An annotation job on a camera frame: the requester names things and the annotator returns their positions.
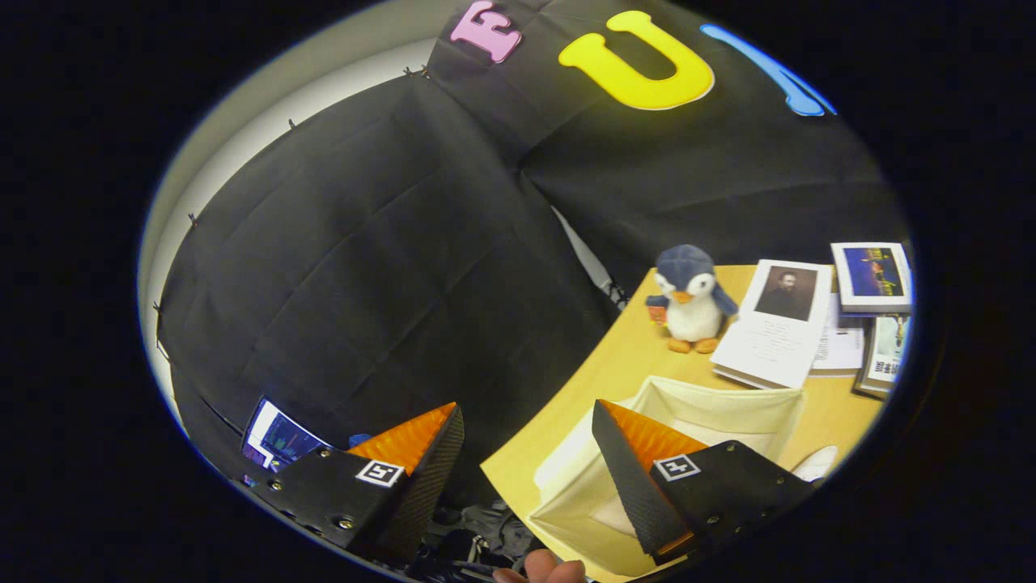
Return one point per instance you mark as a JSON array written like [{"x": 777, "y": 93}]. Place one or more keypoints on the book with dark blue cover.
[{"x": 872, "y": 275}]

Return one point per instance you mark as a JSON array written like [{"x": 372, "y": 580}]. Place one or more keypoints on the blue white penguin plush toy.
[{"x": 692, "y": 312}]

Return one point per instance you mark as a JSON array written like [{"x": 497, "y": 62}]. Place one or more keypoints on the white canvas shoe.
[{"x": 816, "y": 463}]

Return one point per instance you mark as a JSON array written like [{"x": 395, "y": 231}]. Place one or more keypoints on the white book with portrait cover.
[{"x": 769, "y": 340}]

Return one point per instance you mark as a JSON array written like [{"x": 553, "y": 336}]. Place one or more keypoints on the thin white booklet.
[{"x": 842, "y": 344}]

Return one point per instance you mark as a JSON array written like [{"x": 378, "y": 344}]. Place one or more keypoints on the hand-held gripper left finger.
[{"x": 425, "y": 486}]

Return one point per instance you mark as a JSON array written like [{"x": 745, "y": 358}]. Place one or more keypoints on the cream fabric storage box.
[{"x": 583, "y": 486}]

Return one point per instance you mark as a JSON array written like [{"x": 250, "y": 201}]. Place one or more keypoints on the computer monitor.
[{"x": 279, "y": 437}]

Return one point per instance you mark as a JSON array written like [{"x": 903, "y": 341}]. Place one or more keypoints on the book with pale teal cover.
[{"x": 884, "y": 356}]

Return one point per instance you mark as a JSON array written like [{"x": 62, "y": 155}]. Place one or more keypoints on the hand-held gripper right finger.
[{"x": 631, "y": 486}]

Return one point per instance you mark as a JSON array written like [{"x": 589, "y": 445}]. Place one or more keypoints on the blue cloth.
[{"x": 361, "y": 440}]

